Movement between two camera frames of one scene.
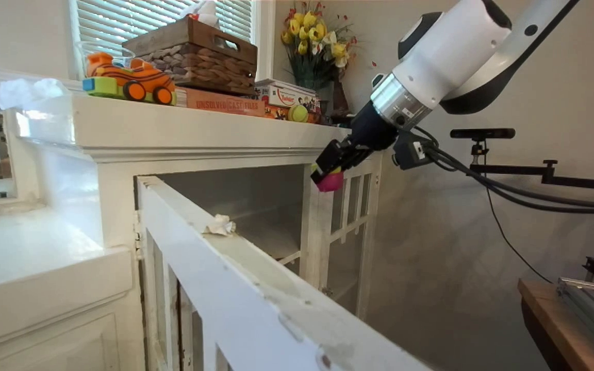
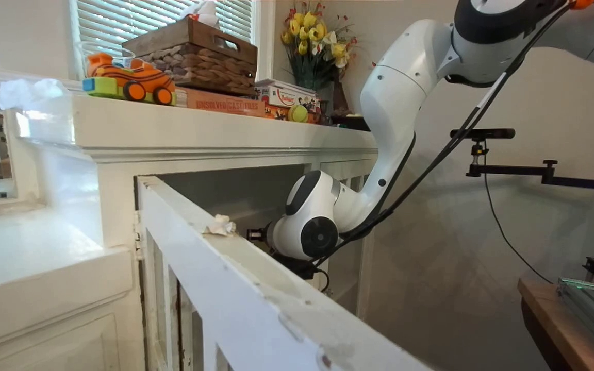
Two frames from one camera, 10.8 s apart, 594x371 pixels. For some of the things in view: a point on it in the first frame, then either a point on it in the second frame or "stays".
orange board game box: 220,99 stays
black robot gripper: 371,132 → 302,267
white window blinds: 104,26 stays
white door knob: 222,226 stays
